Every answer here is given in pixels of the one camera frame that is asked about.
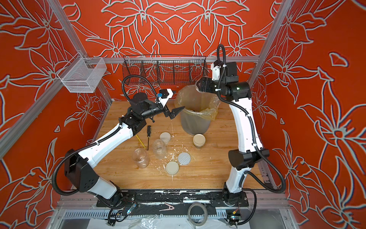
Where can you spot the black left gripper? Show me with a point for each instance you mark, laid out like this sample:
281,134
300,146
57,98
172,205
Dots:
174,113

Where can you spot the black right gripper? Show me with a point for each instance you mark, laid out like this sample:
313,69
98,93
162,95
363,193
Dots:
211,87

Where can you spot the beige lidded jar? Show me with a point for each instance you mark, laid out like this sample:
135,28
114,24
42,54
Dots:
199,140

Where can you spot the clear jar with tea leaves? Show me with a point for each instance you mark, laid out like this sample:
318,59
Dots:
159,149

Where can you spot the jar with foil seal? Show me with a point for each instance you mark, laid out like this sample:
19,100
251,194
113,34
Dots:
141,158

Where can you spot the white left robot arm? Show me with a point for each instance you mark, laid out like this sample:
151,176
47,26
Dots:
79,164

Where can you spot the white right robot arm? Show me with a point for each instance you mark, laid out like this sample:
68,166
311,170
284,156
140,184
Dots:
225,84

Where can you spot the yellow plastic bin liner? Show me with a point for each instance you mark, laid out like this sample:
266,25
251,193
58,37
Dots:
200,104

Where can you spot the yellow pencil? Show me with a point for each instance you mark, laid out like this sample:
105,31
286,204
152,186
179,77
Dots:
141,142

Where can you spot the red clip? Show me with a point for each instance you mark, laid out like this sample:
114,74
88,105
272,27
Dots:
169,207

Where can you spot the clear tape roll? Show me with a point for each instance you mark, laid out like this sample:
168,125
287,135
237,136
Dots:
197,214

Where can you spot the crumpled clear plastic film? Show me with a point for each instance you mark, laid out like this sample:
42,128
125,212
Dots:
151,222

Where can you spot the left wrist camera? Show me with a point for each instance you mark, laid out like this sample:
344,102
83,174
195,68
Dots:
164,95

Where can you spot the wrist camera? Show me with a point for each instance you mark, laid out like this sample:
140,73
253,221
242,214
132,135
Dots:
164,95
216,70

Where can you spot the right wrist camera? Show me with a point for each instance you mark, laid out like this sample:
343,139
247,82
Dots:
216,70

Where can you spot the black handled screwdriver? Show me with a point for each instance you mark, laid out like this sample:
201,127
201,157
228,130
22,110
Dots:
148,136

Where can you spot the black wire wall basket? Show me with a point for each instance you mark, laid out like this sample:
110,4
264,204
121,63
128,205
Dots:
166,69

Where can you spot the white cable duct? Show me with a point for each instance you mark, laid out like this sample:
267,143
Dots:
103,214

